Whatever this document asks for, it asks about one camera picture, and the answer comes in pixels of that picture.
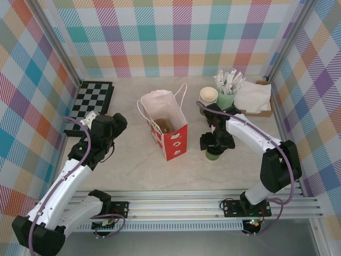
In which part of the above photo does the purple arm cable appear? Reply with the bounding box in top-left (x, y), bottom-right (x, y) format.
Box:
top-left (196, 100), bottom-right (296, 237)
top-left (28, 116), bottom-right (126, 256)

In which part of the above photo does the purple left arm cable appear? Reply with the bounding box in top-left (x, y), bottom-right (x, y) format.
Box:
top-left (28, 116), bottom-right (126, 256)

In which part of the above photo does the small circuit board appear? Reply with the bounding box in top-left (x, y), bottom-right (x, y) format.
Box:
top-left (245, 218), bottom-right (262, 229)
top-left (92, 220), bottom-right (118, 231)

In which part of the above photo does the brown pulp cup carrier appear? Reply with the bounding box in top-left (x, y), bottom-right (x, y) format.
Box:
top-left (154, 118), bottom-right (176, 134)

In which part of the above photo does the aluminium frame post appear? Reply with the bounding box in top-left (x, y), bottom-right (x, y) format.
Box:
top-left (266, 0), bottom-right (318, 83)
top-left (31, 0), bottom-right (87, 86)

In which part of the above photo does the brown cardboard napkin box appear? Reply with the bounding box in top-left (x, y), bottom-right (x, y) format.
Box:
top-left (239, 81), bottom-right (275, 118)

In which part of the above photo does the black grey chessboard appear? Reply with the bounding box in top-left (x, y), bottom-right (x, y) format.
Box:
top-left (63, 81), bottom-right (115, 138)

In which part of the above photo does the white paper napkin stack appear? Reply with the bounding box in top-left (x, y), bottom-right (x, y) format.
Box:
top-left (234, 81), bottom-right (272, 111)

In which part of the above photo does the white red poppy paper bag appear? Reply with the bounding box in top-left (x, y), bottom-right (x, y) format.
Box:
top-left (136, 82), bottom-right (189, 162)

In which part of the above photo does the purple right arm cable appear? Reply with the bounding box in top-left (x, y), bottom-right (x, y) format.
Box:
top-left (196, 100), bottom-right (296, 237)

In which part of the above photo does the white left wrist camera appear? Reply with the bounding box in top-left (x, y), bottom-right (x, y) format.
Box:
top-left (79, 111), bottom-right (98, 128)

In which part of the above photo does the stack of paper cups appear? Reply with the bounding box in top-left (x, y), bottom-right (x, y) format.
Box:
top-left (199, 87), bottom-right (218, 104)

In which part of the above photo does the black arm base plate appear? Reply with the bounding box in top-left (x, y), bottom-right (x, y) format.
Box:
top-left (221, 199), bottom-right (272, 218)
top-left (106, 200), bottom-right (131, 220)

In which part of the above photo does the white slotted cable duct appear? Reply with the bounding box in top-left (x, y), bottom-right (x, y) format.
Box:
top-left (66, 223), bottom-right (245, 232)

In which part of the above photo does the mint green cylindrical holder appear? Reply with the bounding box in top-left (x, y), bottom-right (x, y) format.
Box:
top-left (216, 87), bottom-right (237, 110)

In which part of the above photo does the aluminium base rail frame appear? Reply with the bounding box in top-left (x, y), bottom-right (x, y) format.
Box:
top-left (29, 189), bottom-right (324, 221)

